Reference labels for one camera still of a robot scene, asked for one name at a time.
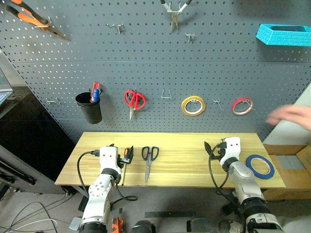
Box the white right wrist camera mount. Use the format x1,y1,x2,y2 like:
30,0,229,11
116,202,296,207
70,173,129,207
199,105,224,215
219,136,242,166

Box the white panel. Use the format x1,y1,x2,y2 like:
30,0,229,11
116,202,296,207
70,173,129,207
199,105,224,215
263,83,311,146

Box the cyan brick pattern box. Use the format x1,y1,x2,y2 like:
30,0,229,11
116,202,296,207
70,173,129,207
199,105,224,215
255,23,311,47

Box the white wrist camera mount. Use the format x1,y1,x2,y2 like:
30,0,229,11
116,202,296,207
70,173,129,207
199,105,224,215
219,136,242,166
99,146,121,174

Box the black cabinet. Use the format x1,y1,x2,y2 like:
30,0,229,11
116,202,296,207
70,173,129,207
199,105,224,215
0,85,76,195

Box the brown cardboard box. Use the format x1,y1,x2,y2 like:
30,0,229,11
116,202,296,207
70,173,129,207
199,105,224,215
262,144,311,201

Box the orange black handled pliers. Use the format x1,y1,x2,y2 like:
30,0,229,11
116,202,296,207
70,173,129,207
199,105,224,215
0,0,72,42

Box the person's bare hand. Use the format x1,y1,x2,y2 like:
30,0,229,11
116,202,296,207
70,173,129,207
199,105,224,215
265,104,304,127

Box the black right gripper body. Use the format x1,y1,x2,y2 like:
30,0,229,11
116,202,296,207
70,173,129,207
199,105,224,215
213,142,228,162

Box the red tape roll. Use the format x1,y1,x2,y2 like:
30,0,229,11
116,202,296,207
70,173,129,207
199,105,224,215
231,97,254,117

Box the blue tape roll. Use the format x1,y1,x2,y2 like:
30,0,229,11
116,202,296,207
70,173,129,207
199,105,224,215
245,154,276,181

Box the red handled scissors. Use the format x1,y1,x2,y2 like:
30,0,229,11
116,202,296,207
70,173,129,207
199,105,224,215
124,89,147,121

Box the yellow tape roll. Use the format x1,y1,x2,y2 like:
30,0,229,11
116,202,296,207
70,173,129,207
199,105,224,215
180,95,207,117

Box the black pen cup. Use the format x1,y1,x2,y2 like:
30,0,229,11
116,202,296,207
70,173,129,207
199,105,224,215
74,91,103,125

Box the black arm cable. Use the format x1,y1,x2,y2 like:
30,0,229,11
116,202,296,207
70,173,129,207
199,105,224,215
77,150,138,202
208,145,243,208

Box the black handled scissors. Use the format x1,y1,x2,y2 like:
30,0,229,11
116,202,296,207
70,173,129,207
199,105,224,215
141,146,160,184

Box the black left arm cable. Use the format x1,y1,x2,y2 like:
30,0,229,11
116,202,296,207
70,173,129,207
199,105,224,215
77,150,138,202

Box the dark rounded shape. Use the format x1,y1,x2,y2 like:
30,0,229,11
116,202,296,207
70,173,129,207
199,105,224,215
130,219,156,233

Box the silver wire loop hook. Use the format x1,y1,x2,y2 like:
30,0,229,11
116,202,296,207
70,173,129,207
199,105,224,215
160,88,173,100

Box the orange black handled screwdriver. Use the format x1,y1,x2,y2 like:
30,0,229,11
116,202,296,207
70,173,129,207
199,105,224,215
121,147,130,187

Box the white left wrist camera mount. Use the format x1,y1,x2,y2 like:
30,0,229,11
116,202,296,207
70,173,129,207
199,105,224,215
99,146,121,174

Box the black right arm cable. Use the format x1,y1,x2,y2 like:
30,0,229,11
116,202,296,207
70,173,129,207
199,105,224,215
208,145,243,208

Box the grey metal pegboard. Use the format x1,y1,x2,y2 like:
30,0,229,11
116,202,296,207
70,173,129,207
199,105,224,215
0,0,311,144

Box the black tape strip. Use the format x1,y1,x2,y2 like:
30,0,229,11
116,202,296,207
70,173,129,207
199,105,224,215
144,211,195,218

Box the white floor cable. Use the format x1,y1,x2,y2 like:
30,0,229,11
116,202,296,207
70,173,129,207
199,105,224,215
0,201,59,233

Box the white handled needle-nose pliers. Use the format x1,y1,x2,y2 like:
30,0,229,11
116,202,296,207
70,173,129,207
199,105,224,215
160,0,193,33

